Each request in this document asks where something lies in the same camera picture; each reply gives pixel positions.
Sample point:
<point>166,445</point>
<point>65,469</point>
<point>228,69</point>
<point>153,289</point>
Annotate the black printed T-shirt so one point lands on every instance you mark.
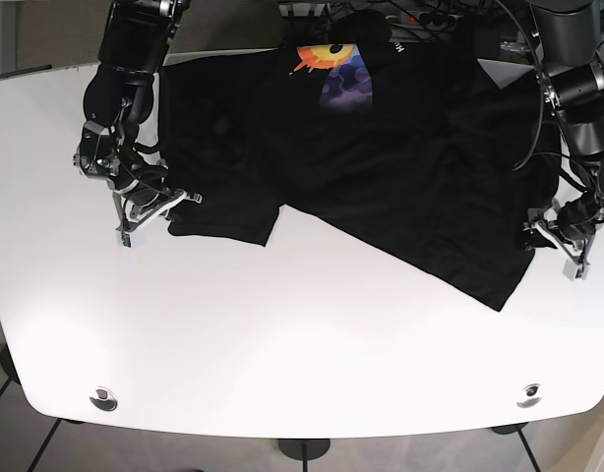
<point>411,148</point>

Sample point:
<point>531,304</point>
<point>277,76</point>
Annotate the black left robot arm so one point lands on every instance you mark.
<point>570,72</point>

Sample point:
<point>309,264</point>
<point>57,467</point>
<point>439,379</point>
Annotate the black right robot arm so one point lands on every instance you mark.
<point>125,123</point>

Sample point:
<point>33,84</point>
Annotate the left chrome table grommet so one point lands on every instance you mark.
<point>103,399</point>

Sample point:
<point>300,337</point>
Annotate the chrome table grommet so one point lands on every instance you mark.
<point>103,399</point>
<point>530,396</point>

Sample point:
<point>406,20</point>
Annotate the right chrome table grommet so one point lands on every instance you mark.
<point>530,396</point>

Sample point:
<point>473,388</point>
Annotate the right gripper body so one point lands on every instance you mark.
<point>138,205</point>

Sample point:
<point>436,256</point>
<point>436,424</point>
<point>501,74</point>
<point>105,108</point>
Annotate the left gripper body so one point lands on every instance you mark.
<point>570,229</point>

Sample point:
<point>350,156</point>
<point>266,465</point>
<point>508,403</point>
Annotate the front black table foot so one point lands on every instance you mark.
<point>299,449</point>

